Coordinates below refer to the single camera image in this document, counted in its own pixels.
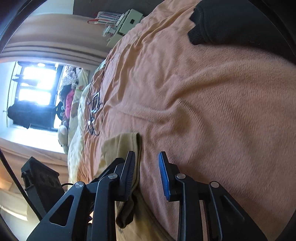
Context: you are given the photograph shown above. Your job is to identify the window with dark frame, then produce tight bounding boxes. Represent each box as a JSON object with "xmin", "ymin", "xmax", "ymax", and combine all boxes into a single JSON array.
[{"xmin": 7, "ymin": 61, "xmax": 64, "ymax": 131}]

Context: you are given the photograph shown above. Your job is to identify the beige curtain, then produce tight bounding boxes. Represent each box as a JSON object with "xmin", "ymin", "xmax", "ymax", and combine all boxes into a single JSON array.
[{"xmin": 1, "ymin": 14, "xmax": 110, "ymax": 70}]

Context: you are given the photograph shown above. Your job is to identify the black knit garment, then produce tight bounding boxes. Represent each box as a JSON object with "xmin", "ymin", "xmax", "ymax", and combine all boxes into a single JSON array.
[{"xmin": 188, "ymin": 1, "xmax": 295, "ymax": 62}]

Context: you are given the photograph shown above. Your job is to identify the black cable on bed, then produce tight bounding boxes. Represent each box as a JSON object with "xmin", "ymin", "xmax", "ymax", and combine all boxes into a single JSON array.
[{"xmin": 86, "ymin": 79, "xmax": 105, "ymax": 137}]

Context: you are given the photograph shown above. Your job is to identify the orange fleece blanket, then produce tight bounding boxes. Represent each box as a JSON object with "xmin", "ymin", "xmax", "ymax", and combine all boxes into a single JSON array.
[{"xmin": 78, "ymin": 1, "xmax": 295, "ymax": 240}]

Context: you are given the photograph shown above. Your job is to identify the tan brown t-shirt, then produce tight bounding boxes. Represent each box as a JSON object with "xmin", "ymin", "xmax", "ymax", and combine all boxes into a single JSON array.
[{"xmin": 100, "ymin": 133, "xmax": 173, "ymax": 240}]

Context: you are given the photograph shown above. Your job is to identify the cream yellow quilt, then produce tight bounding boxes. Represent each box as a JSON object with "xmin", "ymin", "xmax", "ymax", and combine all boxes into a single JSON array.
[{"xmin": 67, "ymin": 84, "xmax": 92, "ymax": 183}]

